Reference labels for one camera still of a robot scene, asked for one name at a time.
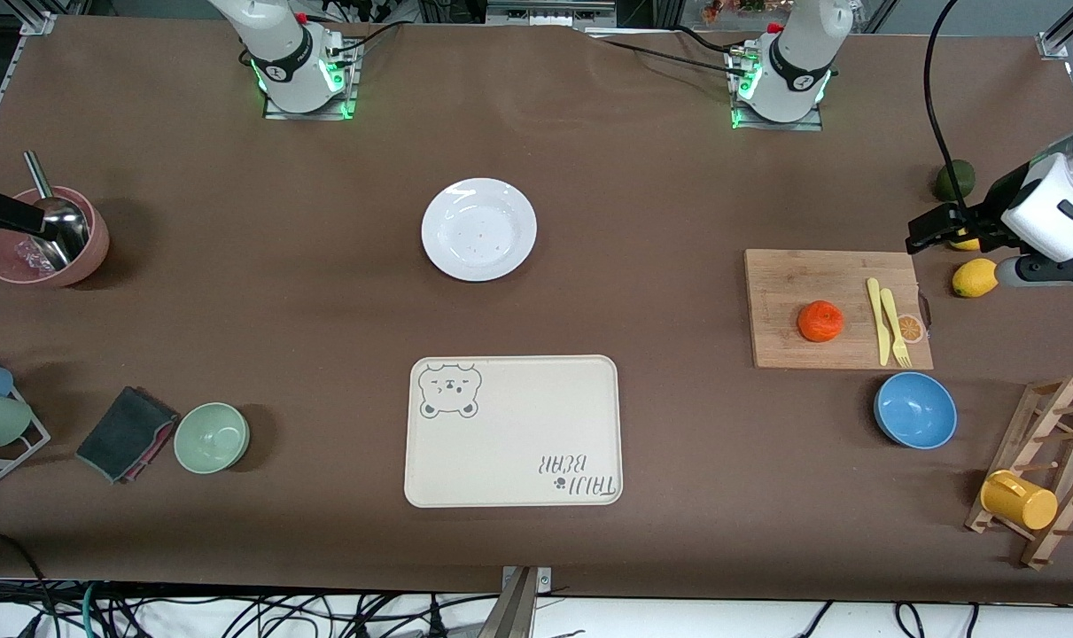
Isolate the orange mandarin fruit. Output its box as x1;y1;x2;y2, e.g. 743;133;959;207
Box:
797;300;845;343

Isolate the white round plate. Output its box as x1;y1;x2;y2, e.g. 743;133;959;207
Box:
421;178;538;283

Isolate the dark green avocado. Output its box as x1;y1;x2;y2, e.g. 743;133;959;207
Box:
934;159;976;202

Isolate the pink bowl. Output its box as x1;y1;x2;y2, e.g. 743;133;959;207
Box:
0;186;110;288

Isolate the metal ladle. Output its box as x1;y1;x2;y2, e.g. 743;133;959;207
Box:
22;151;91;271

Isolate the yellow plastic fork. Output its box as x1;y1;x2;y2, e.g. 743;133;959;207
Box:
880;287;913;369

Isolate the yellow plastic knife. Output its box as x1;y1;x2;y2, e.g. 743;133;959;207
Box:
867;277;892;367

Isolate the wooden cutting board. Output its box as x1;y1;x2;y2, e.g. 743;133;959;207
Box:
744;249;934;370

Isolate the blue bowl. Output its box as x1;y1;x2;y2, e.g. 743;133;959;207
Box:
874;371;959;450

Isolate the wooden mug rack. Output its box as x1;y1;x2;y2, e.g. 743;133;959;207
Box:
964;375;1073;570

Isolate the dark folded cloth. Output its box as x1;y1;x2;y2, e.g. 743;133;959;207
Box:
75;385;180;485

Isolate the yellow mug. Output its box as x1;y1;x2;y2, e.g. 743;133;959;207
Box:
980;470;1059;531

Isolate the pale green bowl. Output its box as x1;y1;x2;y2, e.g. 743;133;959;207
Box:
174;402;251;475

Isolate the cream bear print tray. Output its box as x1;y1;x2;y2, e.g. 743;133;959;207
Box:
404;355;623;509

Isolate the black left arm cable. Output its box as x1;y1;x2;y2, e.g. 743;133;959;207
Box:
923;0;976;218

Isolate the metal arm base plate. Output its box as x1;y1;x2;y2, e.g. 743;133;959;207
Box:
731;49;825;132
264;40;358;121

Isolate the aluminium frame rail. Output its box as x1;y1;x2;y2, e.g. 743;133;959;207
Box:
0;9;56;169
1037;0;1073;61

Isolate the grey wire cup rack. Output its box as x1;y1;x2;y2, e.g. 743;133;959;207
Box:
0;351;51;494

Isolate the black base cable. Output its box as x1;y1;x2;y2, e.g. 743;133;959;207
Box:
319;13;406;67
585;25;754;81

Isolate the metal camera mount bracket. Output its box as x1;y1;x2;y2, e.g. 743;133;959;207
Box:
478;565;553;638

